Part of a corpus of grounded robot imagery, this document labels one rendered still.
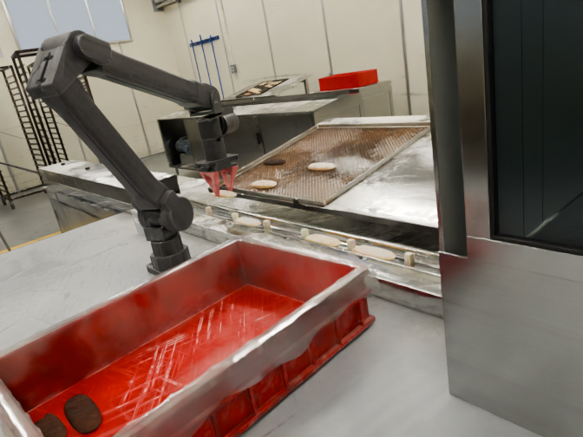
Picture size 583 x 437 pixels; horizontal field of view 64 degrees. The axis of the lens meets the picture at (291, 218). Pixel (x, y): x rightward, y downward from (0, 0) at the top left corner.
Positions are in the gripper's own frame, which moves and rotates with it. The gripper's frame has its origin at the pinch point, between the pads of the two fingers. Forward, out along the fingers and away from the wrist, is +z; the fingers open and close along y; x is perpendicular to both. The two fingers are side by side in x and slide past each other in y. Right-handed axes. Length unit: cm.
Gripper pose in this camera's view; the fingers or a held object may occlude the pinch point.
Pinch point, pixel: (223, 191)
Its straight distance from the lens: 126.8
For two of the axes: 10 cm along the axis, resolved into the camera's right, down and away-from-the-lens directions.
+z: 1.6, 9.4, 3.1
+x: -6.5, -1.4, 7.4
